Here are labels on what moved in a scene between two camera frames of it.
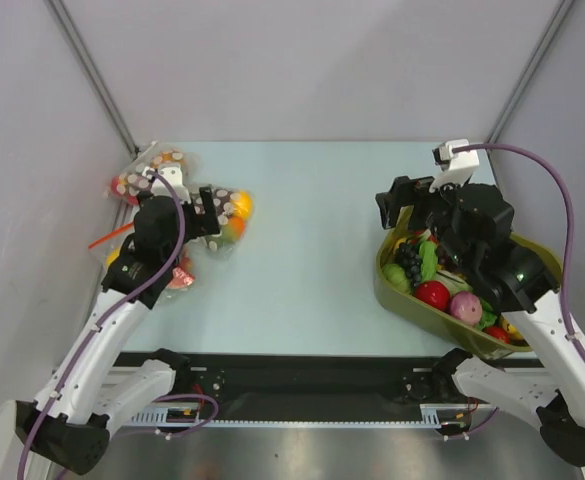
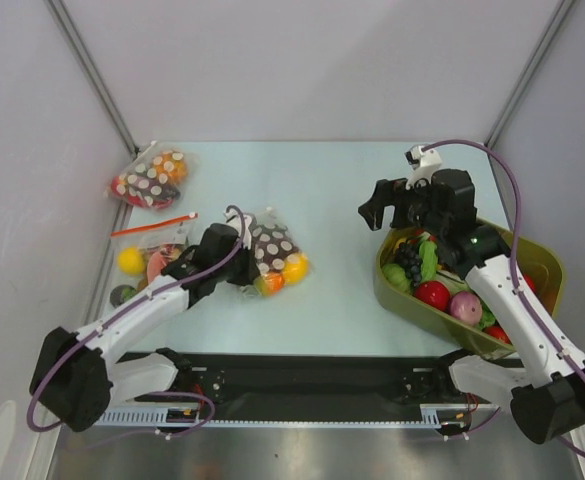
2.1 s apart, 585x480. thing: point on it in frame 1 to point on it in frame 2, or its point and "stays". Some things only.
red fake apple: [433, 293] stays
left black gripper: [202, 224] to [251, 272]
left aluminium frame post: [66, 23] stays
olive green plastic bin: [398, 302] stays
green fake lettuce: [395, 275] stays
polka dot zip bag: [233, 210] to [279, 260]
